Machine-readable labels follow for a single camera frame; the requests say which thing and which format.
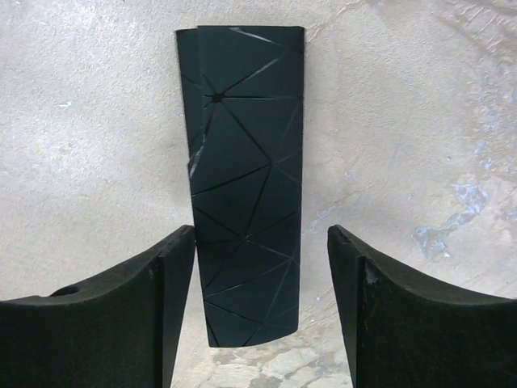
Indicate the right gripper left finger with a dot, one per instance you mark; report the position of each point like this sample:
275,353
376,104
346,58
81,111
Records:
119,328

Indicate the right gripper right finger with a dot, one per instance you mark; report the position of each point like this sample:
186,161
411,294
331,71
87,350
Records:
403,328

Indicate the black glasses case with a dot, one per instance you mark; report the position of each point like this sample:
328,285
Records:
243,102

